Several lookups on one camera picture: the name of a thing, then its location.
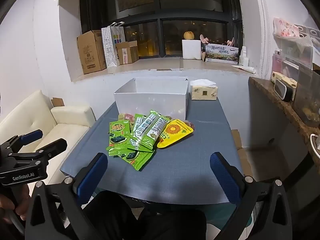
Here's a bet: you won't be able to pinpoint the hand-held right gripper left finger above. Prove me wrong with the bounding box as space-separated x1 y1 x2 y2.
25 152 108 240

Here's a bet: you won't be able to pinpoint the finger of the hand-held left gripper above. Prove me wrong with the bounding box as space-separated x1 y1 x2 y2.
9 138 67 167
0 129 43 154

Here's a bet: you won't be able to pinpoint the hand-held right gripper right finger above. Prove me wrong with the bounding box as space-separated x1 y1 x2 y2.
209 152 293 240

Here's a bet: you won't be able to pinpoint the green seaweed snack packet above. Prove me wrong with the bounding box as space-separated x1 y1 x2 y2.
127 114 155 152
117 150 154 172
109 120 132 153
106 144 130 157

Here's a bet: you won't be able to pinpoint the yellow snack packet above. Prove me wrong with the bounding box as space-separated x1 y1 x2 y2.
156 119 195 149

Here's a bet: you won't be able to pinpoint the green packet with white label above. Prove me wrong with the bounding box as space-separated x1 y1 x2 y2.
139 109 172 143

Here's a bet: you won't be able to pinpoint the white storage box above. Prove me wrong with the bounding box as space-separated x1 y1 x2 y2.
114 76 189 120

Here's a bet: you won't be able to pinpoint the person's left hand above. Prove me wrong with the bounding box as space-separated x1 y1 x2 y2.
0 184 34 230

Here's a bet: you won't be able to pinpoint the white leather sofa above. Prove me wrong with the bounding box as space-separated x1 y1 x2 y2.
0 89 97 188

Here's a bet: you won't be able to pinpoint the cardboard boxes on floor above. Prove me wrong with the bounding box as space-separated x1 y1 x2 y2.
231 129 253 178

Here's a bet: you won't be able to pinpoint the flat cardboard piece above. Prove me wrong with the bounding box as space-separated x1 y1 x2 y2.
51 97 65 108

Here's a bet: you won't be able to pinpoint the person's black pants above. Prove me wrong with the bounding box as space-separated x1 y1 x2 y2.
82 190 208 240

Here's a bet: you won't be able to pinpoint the yellow tissue pack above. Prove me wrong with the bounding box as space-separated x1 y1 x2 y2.
189 79 218 101

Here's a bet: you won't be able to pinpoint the wooden counter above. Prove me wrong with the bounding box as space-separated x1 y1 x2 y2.
248 76 320 160

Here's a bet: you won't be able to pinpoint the large cardboard box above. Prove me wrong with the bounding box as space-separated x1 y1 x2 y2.
77 30 108 75

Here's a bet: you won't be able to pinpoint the grey and black device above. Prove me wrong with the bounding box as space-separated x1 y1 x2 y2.
274 79 293 102

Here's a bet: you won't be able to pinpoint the rolled white paper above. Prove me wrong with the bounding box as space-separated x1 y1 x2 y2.
231 64 255 74

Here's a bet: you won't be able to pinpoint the white dotted paper bag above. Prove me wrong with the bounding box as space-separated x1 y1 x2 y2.
101 21 126 68

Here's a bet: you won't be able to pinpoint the yellow and white box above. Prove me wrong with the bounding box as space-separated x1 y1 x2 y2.
271 71 298 88

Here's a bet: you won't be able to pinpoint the dark clear plastic container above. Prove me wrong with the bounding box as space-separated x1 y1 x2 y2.
292 64 320 128

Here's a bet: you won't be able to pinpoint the small open cardboard box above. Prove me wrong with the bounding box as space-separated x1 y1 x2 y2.
115 40 139 65

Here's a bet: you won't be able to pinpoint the white spray bottle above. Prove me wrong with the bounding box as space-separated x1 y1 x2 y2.
239 46 249 65

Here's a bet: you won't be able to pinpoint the landscape printed carton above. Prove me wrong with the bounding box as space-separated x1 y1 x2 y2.
205 44 240 64

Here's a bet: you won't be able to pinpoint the white foam box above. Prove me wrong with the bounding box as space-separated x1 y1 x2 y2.
182 39 202 60

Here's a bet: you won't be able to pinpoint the clear plastic drawer unit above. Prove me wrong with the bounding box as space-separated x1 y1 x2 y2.
271 37 314 80

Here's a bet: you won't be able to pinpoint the floral pouch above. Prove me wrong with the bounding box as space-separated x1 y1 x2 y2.
273 17 300 39

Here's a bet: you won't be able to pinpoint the white corrugated pipe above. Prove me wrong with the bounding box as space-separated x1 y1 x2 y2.
259 0 270 65

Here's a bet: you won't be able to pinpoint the dark window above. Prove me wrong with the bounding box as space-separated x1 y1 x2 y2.
79 0 244 58

